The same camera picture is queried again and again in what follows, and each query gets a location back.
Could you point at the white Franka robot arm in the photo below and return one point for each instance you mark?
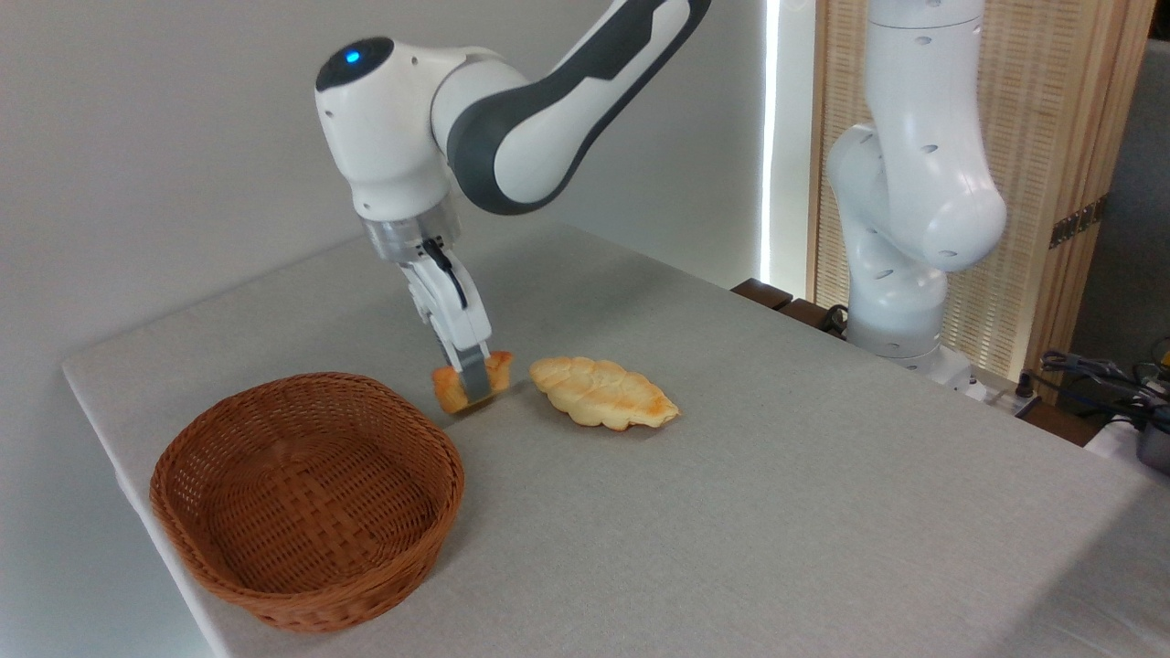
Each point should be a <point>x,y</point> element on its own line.
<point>548,119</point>

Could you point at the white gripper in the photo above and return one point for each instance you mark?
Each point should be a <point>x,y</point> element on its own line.
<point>448,306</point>

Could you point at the grey tablecloth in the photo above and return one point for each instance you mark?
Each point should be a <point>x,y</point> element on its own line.
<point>731,475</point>

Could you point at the orange muffin bread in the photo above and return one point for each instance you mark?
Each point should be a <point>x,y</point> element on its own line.
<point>448,388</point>

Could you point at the dark wooden furniture edge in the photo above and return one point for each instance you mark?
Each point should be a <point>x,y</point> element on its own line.
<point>763,293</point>

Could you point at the bamboo folding screen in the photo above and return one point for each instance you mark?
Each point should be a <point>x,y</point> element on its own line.
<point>1037,137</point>

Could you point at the pale braided bread loaf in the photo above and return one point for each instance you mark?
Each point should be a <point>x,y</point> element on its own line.
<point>599,391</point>

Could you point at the brown wicker basket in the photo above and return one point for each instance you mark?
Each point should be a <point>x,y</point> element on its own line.
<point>306,503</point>

